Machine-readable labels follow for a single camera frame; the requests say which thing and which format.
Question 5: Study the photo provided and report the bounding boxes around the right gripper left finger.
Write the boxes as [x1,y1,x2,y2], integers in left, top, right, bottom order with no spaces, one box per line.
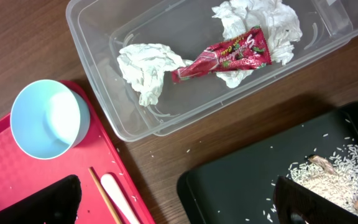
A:
[0,175,82,224]

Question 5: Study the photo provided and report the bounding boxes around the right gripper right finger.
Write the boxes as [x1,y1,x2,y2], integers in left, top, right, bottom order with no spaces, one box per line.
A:
[273,176,358,224]

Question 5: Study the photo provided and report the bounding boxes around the leftover rice and food scraps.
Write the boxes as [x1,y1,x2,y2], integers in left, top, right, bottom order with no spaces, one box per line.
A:
[287,144,358,216]

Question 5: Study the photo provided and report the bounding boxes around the red snack wrapper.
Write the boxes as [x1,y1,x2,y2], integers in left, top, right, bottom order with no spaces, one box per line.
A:
[172,26,272,83]

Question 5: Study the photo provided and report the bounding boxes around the clear plastic waste bin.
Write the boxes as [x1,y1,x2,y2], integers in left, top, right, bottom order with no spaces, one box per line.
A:
[66,0,358,142]

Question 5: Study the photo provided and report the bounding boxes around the black plastic tray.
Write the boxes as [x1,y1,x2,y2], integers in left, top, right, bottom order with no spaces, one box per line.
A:
[177,101,358,223]

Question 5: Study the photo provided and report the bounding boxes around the white plastic fork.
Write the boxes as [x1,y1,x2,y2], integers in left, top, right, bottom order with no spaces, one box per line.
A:
[101,174,140,224]

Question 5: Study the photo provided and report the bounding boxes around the wooden chopstick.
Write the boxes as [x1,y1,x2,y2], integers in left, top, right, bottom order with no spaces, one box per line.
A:
[88,167,122,224]

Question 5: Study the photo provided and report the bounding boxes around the red plastic serving tray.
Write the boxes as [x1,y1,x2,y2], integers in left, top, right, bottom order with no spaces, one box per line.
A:
[0,80,157,224]

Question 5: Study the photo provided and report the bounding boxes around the light blue small bowl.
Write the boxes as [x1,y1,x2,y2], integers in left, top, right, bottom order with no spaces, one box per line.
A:
[10,80,91,160]

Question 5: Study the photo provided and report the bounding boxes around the crumpled white tissue left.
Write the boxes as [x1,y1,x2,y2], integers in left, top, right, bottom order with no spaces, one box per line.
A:
[117,44,193,106]

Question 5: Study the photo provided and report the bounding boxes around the crumpled white tissue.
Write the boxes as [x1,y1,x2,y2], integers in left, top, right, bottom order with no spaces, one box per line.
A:
[117,44,193,106]
[211,0,303,89]

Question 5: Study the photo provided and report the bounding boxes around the crumpled white tissue right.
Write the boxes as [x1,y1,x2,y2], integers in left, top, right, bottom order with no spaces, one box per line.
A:
[211,0,303,89]

